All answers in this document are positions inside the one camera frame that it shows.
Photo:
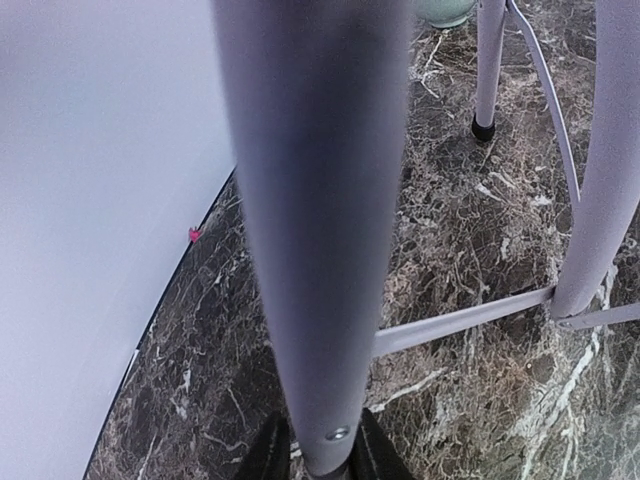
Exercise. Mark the white folding tripod stand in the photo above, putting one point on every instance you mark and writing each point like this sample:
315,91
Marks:
315,94

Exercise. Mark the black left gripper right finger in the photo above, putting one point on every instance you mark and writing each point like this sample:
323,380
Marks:
373,455

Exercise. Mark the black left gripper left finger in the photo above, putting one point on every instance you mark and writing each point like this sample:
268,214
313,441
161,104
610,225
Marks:
269,456

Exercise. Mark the pale green ceramic bowl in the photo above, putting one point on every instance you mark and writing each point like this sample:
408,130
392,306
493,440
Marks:
444,14

